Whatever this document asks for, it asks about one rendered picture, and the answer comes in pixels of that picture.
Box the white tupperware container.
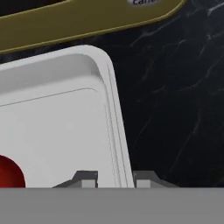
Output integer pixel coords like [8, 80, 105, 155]
[0, 44, 136, 189]

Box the olive green tray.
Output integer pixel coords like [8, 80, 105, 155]
[0, 0, 187, 55]

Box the red tomato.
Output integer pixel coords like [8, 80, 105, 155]
[0, 155, 26, 189]

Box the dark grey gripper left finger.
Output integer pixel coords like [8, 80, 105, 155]
[52, 170, 99, 189]

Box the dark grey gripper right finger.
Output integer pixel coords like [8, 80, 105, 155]
[132, 171, 179, 189]

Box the white can with lettering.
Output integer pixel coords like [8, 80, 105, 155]
[127, 0, 162, 8]

